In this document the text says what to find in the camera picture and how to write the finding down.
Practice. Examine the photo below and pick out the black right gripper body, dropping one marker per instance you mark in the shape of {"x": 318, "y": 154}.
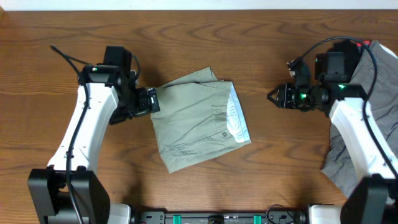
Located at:
{"x": 299, "y": 98}

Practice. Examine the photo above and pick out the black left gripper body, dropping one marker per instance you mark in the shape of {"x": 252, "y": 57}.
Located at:
{"x": 152, "y": 101}

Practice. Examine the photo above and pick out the khaki green shorts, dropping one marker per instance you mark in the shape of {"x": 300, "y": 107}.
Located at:
{"x": 200, "y": 118}

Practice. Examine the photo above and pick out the grey shorts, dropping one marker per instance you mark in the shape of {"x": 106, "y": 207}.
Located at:
{"x": 376, "y": 72}

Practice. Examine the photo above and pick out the black garment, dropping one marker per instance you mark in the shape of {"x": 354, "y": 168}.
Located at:
{"x": 348, "y": 48}

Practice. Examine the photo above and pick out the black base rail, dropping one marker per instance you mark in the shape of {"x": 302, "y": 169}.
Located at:
{"x": 273, "y": 216}

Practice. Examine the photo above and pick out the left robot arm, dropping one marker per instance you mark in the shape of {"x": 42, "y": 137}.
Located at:
{"x": 68, "y": 189}

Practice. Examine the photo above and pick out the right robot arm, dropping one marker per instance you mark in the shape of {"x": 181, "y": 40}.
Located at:
{"x": 374, "y": 162}

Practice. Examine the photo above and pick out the light blue garment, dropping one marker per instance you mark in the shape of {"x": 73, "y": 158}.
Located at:
{"x": 390, "y": 52}

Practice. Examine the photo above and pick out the red garment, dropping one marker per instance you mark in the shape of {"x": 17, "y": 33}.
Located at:
{"x": 364, "y": 43}

